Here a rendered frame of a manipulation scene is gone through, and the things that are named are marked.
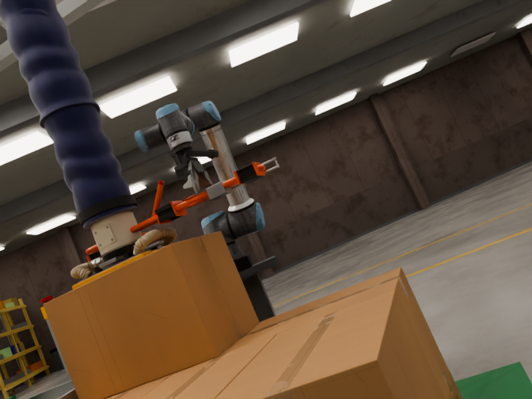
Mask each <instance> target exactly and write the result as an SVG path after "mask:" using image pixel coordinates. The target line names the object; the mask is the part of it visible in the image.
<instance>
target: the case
mask: <svg viewBox="0 0 532 399"><path fill-rule="evenodd" d="M44 309H45V311H46V314H47V317H48V320H49V321H50V324H51V327H52V330H53V332H54V334H55V338H56V340H57V343H58V345H59V349H60V351H61V353H62V355H63V359H64V361H65V364H66V367H67V370H68V372H69V374H70V377H71V380H72V382H73V384H74V388H75V390H76V393H77V395H78V399H104V398H106V397H111V396H112V395H115V394H118V393H121V392H123V391H126V390H129V389H132V388H134V387H136V386H140V385H142V384H145V383H148V382H151V381H153V380H156V379H158V378H162V377H165V376H166V375H169V374H173V373H175V372H178V371H181V370H183V369H186V368H189V367H192V366H195V365H197V364H199V363H203V362H205V361H208V360H210V359H213V358H216V357H218V356H219V355H221V354H222V353H223V352H224V351H225V350H226V349H227V348H229V347H230V346H231V345H232V344H234V343H235V342H236V341H237V340H239V339H240V338H241V337H242V336H244V335H245V334H246V333H247V332H248V331H249V330H250V329H252V328H253V327H254V326H255V325H257V324H258V323H259V320H258V318H257V315H256V313H255V310H254V308H253V305H252V303H251V301H250V299H249V296H248V294H247V292H246V289H245V286H244V284H243V282H242V280H241V277H240V275H239V273H238V270H237V268H236V265H235V263H234V260H233V258H232V256H231V254H230V251H229V249H228V247H227V244H226V242H225V239H224V237H223V235H222V232H221V231H218V232H214V233H212V234H206V235H203V236H199V237H194V238H190V239H187V240H183V241H179V242H175V243H172V244H169V245H167V246H165V247H163V248H161V249H159V250H156V251H154V252H152V253H150V254H148V255H146V256H143V257H141V258H139V259H137V260H135V261H133V262H131V263H130V264H126V265H124V266H123V267H121V268H118V269H116V270H114V271H112V272H109V273H108V274H106V275H103V276H102V277H99V278H97V279H95V280H93V281H91V282H89V283H86V284H84V285H82V286H80V287H78V288H76V289H74V290H72V291H69V292H67V293H66V294H63V295H61V296H59V297H57V298H54V299H52V300H51V301H49V302H46V303H44Z"/></svg>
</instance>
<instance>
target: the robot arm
mask: <svg viewBox="0 0 532 399"><path fill-rule="evenodd" d="M156 116H157V120H158V122H159V123H156V124H154V125H151V126H149V127H146V128H143V129H141V130H138V131H136V133H135V140H136V142H137V144H138V146H139V148H140V150H141V151H142V152H147V151H149V150H152V149H155V148H157V147H160V146H163V145H165V144H167V143H168V144H169V148H170V149H171V151H173V152H172V153H171V154H170V156H171V158H174V161H175V162H176V165H177V166H175V168H174V170H175V173H176V175H177V178H178V180H179V181H187V182H186V183H185V184H184V186H183V188H184V189H188V188H194V191H195V193H196V195H198V193H199V191H200V189H201V188H209V187H211V186H212V185H213V184H212V182H211V178H210V177H209V175H208V173H207V171H206V169H205V168H204V167H203V166H202V164H201V163H200V161H199V160H198V158H190V156H193V157H207V158H210V159H211V160H212V163H213V165H214V167H215V170H216V173H217V174H218V178H219V180H220V181H227V180H229V179H231V178H233V177H235V175H234V171H237V170H238V168H237V166H236V164H235V161H234V158H233V156H232V154H231V152H230V148H229V146H228V144H227V141H226V138H225V136H224V134H223V132H222V128H221V126H220V123H219V121H220V120H221V116H220V114H219V111H218V109H217V108H216V107H215V105H214V104H213V103H212V102H211V101H205V102H202V103H201V104H198V105H195V106H192V107H191V108H187V109H185V110H182V111H180V109H179V107H178V105H177V104H168V105H165V106H163V107H161V108H159V109H158V110H157V111H156ZM197 129H198V130H199V133H200V134H201V136H202V138H203V141H204V143H205V146H206V148H207V150H192V144H193V140H192V137H191V136H192V135H193V133H194V130H197ZM198 180H199V181H198ZM231 190H232V192H231V193H230V194H228V195H226V197H227V199H228V201H229V203H230V206H229V208H228V211H229V213H226V212H225V211H220V212H217V213H214V214H213V215H210V216H208V217H206V218H204V219H203V220H202V222H201V225H202V228H203V233H204V235H206V234H212V233H214V232H218V231H221V232H222V235H223V237H224V239H225V242H226V244H227V247H228V249H229V251H230V254H231V256H232V258H233V260H236V259H239V258H241V257H244V254H243V252H242V251H241V250H240V249H239V248H238V246H237V244H236V242H235V239H238V238H242V237H244V236H246V235H249V234H253V233H256V232H258V231H260V230H262V229H263V228H265V221H264V214H263V211H262V208H261V205H260V204H259V203H255V201H254V199H252V198H249V196H248V193H247V191H246V189H245V186H244V185H241V186H239V187H237V188H234V189H231Z"/></svg>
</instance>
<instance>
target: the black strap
mask: <svg viewBox="0 0 532 399"><path fill-rule="evenodd" d="M131 204H133V205H135V206H137V205H138V204H137V203H136V200H135V197H134V196H133V195H124V196H117V197H113V198H111V199H107V200H104V201H101V202H99V203H96V204H94V205H92V206H90V207H87V208H86V209H85V210H83V211H81V212H80V213H79V214H78V219H79V222H80V223H81V225H82V226H83V225H84V222H85V221H87V220H88V219H91V218H92V217H93V216H95V215H99V214H100V213H103V212H105V211H109V210H111V209H114V208H117V207H122V206H125V205H131Z"/></svg>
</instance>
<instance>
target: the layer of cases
mask: <svg viewBox="0 0 532 399"><path fill-rule="evenodd" d="M104 399H452V396H451V390H450V379H449V372H448V368H447V365H446V363H445V361H444V359H443V356H442V354H441V352H440V350H439V348H438V345H437V343H436V342H435V339H434V337H433V335H432V333H431V330H430V329H429V326H428V323H427V322H426V320H425V318H424V315H423V313H422V311H421V309H420V306H419V304H418V302H417V300H416V298H415V295H414V294H413V292H412V289H411V287H410V285H409V282H408V280H407V279H406V276H405V274H404V272H403V270H402V268H401V267H399V268H396V269H394V270H392V271H389V272H386V273H384V274H381V275H378V276H375V277H374V278H371V279H368V280H366V281H363V282H361V283H357V284H356V285H353V286H351V287H348V288H345V289H343V290H341V291H337V292H335V293H333V294H330V295H327V296H325V297H323V298H319V299H317V300H315V301H312V302H309V303H307V304H305V305H302V306H299V307H297V308H294V309H292V310H288V311H287V312H284V313H281V314H279V315H276V316H274V317H270V318H269V319H266V320H264V321H262V322H259V323H258V324H257V325H255V326H254V327H253V328H252V329H250V330H249V331H248V332H247V333H246V334H245V335H244V336H242V337H241V338H240V339H239V340H237V341H236V342H235V343H234V344H232V345H231V346H230V347H229V348H227V349H226V350H225V351H224V352H223V353H222V354H221V355H219V356H218V357H216V358H213V359H210V360H208V361H205V362H203V363H199V364H197V365H195V366H192V367H189V368H186V369H183V370H180V371H178V372H175V373H173V374H169V375H166V376H165V377H162V378H158V379H156V380H153V381H151V382H148V383H145V384H142V385H140V386H136V387H134V388H132V389H128V390H126V391H123V392H121V393H118V394H115V395H112V396H111V397H106V398H104Z"/></svg>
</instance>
